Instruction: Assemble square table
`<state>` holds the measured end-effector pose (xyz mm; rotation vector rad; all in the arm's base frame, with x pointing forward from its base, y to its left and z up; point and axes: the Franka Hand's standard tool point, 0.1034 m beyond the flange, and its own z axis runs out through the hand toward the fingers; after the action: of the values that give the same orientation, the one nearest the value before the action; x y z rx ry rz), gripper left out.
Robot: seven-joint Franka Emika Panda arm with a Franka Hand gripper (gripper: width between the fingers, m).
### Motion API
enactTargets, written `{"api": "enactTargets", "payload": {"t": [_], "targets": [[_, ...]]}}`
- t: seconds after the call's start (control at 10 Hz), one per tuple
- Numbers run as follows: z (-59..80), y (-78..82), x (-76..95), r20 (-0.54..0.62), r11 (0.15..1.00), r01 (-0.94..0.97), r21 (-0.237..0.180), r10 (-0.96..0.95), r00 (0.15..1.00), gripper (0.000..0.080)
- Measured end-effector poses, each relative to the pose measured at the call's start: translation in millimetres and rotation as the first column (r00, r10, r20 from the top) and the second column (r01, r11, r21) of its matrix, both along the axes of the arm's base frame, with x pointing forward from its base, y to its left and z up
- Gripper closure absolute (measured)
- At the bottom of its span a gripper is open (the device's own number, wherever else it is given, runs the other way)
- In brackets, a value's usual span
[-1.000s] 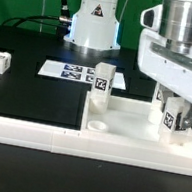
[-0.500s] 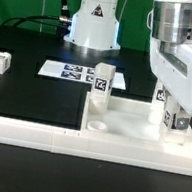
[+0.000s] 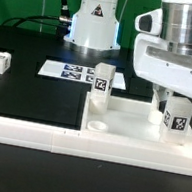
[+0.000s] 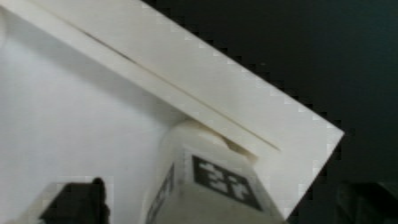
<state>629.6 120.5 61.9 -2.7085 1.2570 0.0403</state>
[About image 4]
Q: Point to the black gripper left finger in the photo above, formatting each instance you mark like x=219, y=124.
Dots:
x=79, y=206

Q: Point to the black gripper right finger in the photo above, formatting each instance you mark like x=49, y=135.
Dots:
x=367, y=203

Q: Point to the white square tabletop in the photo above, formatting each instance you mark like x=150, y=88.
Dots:
x=88, y=109

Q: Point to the white L-shaped fixture wall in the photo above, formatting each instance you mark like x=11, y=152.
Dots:
x=246, y=108

